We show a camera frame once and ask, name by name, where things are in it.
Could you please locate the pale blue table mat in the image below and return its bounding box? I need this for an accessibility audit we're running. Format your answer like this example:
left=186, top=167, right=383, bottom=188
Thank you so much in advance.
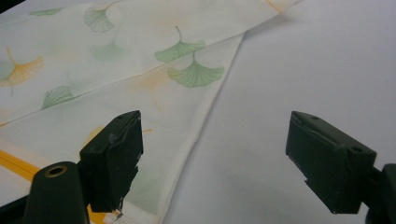
left=162, top=0, right=396, bottom=224

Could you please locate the white leaf print pillowcase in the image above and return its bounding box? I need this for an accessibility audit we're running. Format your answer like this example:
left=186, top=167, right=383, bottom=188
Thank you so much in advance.
left=0, top=0, right=304, bottom=224

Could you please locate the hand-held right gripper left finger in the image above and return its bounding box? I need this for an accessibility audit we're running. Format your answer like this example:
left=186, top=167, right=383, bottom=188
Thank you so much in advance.
left=78, top=110, right=145, bottom=215

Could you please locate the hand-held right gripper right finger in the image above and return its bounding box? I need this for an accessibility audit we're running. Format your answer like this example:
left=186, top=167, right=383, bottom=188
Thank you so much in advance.
left=285, top=110, right=377, bottom=215

